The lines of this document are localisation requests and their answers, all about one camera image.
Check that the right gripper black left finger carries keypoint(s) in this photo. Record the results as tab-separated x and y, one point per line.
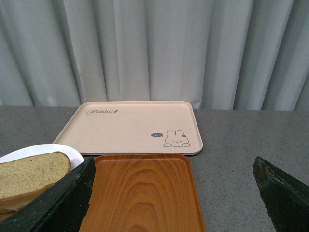
59	209

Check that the brown wooden tray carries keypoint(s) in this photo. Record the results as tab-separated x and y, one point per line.
143	193

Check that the bread slice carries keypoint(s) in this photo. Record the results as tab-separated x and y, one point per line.
23	180

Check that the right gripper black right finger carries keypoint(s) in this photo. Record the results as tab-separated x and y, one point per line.
286	198

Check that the beige rabbit tray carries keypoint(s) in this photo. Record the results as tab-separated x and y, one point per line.
132	127

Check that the white round plate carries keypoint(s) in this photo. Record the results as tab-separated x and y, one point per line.
74	156

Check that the grey-white curtain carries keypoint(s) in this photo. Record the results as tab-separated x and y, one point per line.
214	54

